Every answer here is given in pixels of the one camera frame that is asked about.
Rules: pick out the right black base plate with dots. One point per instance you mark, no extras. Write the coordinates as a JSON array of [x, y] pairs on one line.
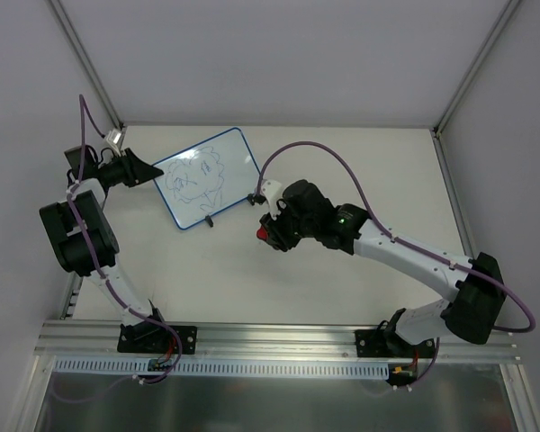
[[379, 343]]

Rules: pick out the left aluminium frame post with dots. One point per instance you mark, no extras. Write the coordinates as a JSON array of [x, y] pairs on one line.
[[64, 22]]

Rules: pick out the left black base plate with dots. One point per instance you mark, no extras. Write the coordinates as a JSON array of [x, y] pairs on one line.
[[146, 338]]

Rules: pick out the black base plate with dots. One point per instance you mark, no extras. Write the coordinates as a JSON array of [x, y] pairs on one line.
[[379, 343], [146, 338]]

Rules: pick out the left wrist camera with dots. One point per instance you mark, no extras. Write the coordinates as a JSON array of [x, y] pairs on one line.
[[113, 138]]

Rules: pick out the blue framed whiteboard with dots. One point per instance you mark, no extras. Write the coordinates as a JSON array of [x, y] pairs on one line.
[[207, 178]]

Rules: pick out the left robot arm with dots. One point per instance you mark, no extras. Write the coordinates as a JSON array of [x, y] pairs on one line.
[[84, 243]]

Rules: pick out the red whiteboard eraser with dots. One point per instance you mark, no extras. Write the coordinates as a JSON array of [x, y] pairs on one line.
[[262, 234]]

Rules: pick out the black board foot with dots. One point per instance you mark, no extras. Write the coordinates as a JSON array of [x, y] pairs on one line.
[[209, 220], [252, 199]]

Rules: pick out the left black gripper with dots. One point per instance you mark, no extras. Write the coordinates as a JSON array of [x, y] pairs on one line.
[[129, 167]]

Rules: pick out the right aluminium frame post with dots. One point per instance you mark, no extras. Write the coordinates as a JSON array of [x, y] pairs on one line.
[[496, 31]]

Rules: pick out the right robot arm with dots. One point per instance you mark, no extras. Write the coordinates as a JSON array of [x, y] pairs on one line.
[[469, 302]]

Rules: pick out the aluminium frame post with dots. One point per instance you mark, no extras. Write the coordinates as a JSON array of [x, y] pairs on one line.
[[496, 31], [64, 22]]

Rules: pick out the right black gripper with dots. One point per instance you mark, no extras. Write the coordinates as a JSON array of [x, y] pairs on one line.
[[275, 231]]

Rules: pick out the left black board foot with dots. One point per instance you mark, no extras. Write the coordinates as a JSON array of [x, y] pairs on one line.
[[209, 220]]

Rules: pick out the white slotted cable duct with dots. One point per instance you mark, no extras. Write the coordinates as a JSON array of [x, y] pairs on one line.
[[191, 366]]

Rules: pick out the aluminium mounting rail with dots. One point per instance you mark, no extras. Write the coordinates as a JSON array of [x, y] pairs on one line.
[[262, 342]]

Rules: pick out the right black board foot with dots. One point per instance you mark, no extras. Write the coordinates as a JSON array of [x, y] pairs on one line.
[[252, 199]]

